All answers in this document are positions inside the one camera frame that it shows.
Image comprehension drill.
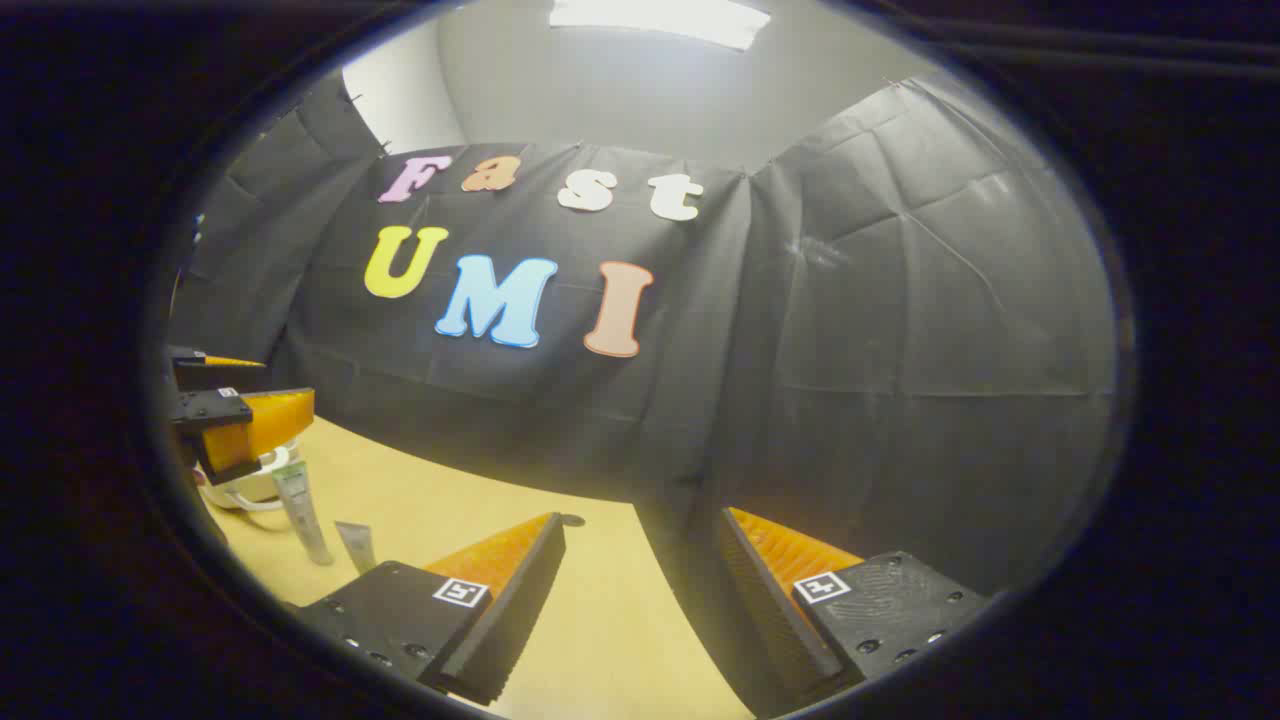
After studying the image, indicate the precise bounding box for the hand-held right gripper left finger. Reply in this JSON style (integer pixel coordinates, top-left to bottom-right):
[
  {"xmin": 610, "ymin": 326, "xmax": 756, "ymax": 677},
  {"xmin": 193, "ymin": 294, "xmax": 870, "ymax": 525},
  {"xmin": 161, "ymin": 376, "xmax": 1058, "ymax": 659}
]
[{"xmin": 295, "ymin": 512, "xmax": 567, "ymax": 707}]

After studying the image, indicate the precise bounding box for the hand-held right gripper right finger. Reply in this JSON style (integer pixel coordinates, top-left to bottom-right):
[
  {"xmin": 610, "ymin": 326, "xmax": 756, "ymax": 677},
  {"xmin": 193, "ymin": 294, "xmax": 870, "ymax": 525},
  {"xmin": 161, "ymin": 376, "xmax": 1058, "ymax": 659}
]
[{"xmin": 717, "ymin": 506, "xmax": 993, "ymax": 720}]

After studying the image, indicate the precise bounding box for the white suitcase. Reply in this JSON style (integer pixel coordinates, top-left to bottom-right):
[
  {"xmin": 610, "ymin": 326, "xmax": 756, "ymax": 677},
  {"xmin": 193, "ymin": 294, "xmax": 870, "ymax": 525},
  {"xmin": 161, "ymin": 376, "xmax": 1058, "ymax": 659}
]
[{"xmin": 196, "ymin": 438, "xmax": 304, "ymax": 514}]

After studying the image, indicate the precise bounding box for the black backdrop cloth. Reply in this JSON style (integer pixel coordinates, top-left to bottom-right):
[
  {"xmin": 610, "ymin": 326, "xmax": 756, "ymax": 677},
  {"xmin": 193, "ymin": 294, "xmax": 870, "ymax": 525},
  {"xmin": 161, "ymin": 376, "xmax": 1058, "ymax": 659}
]
[{"xmin": 165, "ymin": 70, "xmax": 1121, "ymax": 601}]

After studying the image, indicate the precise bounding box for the ceiling light panel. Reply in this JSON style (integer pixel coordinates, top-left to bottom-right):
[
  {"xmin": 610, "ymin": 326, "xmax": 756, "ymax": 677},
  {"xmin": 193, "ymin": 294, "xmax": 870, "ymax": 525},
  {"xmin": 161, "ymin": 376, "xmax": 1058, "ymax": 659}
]
[{"xmin": 548, "ymin": 0, "xmax": 773, "ymax": 51}]

